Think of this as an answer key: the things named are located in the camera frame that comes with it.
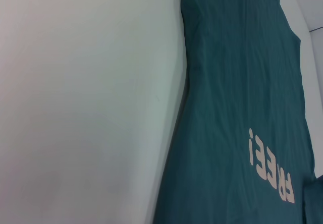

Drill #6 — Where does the teal t-shirt with FREE print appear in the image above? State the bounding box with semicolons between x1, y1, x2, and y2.
148;0;323;224

